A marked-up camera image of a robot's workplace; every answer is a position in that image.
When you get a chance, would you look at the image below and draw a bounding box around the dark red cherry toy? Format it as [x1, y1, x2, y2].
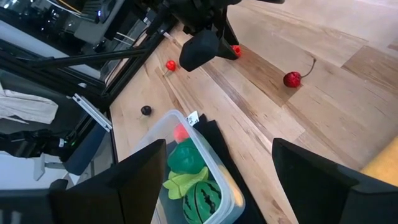
[282, 57, 317, 89]

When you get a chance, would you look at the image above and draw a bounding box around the black aluminium rig frame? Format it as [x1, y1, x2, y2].
[0, 0, 193, 175]

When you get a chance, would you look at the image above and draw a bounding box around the blue-grey chair seat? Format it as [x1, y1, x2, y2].
[62, 123, 108, 177]

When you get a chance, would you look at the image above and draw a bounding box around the light green starfruit toy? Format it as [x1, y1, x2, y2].
[162, 166, 210, 201]

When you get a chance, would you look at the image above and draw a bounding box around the green bell pepper toy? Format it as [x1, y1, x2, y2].
[167, 138, 206, 175]

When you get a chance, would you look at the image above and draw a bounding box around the yellow cloth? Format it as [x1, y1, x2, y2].
[359, 135, 398, 188]

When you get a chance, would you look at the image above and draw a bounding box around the black cloth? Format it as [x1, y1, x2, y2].
[185, 110, 267, 224]

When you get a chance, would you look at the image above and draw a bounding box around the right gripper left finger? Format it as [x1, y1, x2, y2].
[0, 139, 167, 224]

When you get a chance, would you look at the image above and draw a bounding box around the silver metal bracket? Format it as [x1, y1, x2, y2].
[71, 92, 113, 133]

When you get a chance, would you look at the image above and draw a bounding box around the pink peach toy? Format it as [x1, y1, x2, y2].
[173, 123, 191, 144]

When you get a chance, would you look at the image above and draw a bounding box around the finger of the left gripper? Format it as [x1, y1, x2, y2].
[216, 17, 240, 62]
[178, 28, 220, 73]

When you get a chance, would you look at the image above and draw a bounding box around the small black berry toy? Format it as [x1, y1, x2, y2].
[136, 105, 153, 120]

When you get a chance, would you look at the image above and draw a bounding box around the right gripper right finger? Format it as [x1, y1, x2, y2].
[272, 138, 398, 224]

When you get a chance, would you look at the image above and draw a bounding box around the white crumpled cloth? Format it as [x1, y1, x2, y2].
[0, 81, 60, 125]

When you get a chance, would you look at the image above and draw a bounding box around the small red tomato toy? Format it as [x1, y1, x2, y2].
[163, 59, 178, 77]

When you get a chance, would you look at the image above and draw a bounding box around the red raspberry toy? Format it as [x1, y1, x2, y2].
[230, 44, 243, 59]

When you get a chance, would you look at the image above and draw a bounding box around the striped green watermelon toy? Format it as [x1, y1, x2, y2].
[182, 180, 223, 224]

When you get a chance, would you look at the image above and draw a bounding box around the clear plastic tupperware container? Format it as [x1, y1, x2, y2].
[132, 109, 246, 224]

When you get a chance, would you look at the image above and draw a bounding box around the yellow banana toy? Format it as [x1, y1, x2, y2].
[218, 164, 245, 208]

